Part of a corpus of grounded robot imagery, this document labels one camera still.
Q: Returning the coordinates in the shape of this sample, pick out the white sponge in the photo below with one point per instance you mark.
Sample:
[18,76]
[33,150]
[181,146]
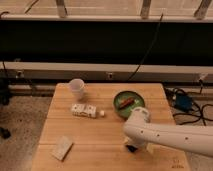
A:
[61,148]

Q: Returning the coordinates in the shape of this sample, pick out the blue power box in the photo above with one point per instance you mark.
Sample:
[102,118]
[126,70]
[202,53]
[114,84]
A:
[183,102]

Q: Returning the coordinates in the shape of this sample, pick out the black eraser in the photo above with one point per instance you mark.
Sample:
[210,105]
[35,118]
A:
[131,148]

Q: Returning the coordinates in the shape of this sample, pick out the clear plastic cup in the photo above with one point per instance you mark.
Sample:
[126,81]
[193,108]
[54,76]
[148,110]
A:
[76,87]

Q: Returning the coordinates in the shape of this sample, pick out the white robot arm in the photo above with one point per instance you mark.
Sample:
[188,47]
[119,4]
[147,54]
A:
[195,139]

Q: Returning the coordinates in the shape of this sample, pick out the black object at left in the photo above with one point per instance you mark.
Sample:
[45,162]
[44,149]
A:
[4,133]

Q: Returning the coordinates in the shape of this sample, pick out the green bowl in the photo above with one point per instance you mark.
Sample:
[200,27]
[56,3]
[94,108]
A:
[121,96]

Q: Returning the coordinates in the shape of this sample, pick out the brown sausage in bowl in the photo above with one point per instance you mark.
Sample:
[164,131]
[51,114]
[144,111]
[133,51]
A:
[126,102]

